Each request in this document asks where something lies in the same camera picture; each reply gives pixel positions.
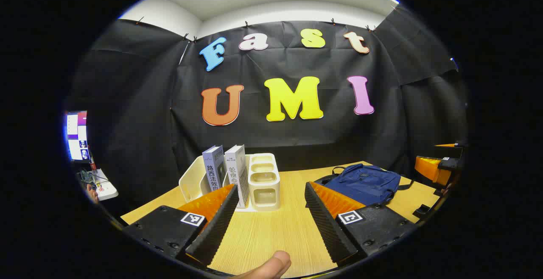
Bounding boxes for computer monitor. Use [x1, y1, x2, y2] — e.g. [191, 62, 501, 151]
[64, 110, 91, 162]

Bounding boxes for tangled dark cables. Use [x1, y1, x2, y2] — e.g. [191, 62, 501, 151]
[78, 170, 109, 187]

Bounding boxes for white grey book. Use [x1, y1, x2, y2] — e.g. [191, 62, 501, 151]
[224, 145, 251, 209]

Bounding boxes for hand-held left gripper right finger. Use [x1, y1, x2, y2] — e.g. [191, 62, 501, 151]
[304, 181, 418, 265]

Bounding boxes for blue grey book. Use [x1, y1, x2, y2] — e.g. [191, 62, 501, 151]
[202, 145, 228, 193]

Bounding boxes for blue schoolbag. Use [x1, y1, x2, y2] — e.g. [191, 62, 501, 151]
[314, 163, 414, 208]

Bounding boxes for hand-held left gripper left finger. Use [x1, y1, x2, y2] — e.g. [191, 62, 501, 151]
[122, 184, 241, 269]

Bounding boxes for cream plastic bookshelf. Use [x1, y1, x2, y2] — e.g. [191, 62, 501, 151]
[179, 153, 282, 213]

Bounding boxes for black backdrop cloth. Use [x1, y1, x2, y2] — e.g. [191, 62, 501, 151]
[64, 6, 470, 217]

